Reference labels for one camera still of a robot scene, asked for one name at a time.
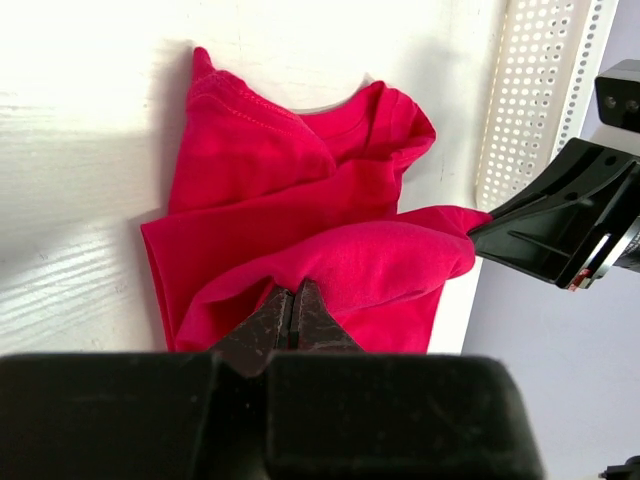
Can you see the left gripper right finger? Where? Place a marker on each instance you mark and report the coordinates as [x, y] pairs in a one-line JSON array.
[[334, 415]]

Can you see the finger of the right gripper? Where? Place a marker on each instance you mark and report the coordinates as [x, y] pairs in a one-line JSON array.
[[578, 219]]

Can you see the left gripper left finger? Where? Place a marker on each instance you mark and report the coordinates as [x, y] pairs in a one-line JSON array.
[[141, 415]]

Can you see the red t shirt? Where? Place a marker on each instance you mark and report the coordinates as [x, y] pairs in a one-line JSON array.
[[265, 197]]

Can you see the white plastic basket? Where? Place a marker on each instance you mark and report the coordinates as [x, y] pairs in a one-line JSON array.
[[550, 52]]

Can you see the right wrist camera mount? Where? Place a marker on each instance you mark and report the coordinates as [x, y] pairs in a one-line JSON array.
[[617, 101]]

